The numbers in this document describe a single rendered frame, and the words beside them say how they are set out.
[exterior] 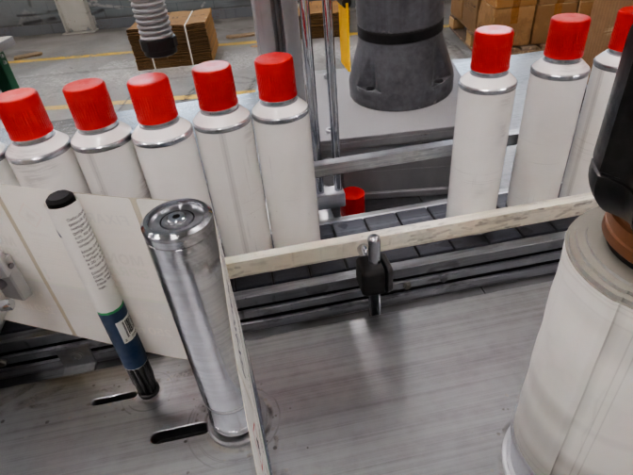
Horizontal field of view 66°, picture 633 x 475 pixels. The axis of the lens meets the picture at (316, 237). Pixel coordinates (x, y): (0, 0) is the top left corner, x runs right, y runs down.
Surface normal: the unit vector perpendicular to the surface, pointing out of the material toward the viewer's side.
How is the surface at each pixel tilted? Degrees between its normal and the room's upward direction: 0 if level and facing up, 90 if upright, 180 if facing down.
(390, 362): 0
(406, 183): 90
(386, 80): 77
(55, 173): 90
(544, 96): 90
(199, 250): 90
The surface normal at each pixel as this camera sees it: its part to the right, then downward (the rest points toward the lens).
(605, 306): -0.87, 0.38
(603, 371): -0.74, 0.47
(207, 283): 0.60, 0.44
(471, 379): -0.08, -0.80
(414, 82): 0.13, 0.37
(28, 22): 0.00, 0.60
